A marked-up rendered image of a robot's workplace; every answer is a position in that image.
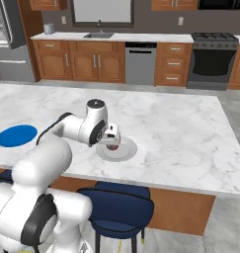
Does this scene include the stainless steel fridge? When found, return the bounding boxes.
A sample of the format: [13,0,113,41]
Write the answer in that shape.
[0,0,38,83]

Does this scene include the dark framed window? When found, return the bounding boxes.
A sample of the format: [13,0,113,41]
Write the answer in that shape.
[69,0,135,29]

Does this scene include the wooden wall cupboard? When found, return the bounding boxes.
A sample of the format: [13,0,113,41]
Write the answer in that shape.
[150,0,200,12]
[29,0,69,12]

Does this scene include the wooden drawer unit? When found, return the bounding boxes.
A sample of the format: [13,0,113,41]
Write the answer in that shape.
[153,42,194,88]

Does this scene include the grey canister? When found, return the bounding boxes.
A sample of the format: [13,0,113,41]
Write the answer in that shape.
[42,23,56,36]

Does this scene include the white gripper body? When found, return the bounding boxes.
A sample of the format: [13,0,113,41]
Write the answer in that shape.
[102,133,122,146]

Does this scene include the steel sink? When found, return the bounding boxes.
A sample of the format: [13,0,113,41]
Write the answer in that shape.
[83,32,116,40]

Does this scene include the grey dishwasher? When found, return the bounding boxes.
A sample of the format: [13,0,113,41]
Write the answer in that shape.
[124,42,158,87]

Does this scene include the grey round plate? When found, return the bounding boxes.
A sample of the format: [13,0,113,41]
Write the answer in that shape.
[95,136,138,163]

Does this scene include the wooden island base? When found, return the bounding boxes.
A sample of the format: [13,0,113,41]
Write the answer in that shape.
[0,167,217,237]

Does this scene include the blue round plate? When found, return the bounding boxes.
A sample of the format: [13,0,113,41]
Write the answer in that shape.
[0,124,39,148]

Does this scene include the wooden base cupboards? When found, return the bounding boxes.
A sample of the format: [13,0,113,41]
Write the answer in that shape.
[32,40,126,84]

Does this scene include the navy blue stool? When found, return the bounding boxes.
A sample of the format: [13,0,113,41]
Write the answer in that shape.
[76,181,155,253]
[0,169,15,186]

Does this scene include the black microwave oven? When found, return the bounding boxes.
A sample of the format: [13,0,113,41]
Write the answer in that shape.
[198,0,240,11]

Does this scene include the wooden narrow base cupboard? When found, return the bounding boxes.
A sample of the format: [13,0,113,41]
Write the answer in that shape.
[226,43,240,91]

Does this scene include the black and grey stove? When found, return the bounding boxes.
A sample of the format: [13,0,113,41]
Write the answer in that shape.
[186,32,240,91]

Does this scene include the dark tap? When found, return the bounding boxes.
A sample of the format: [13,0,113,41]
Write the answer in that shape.
[97,19,105,35]

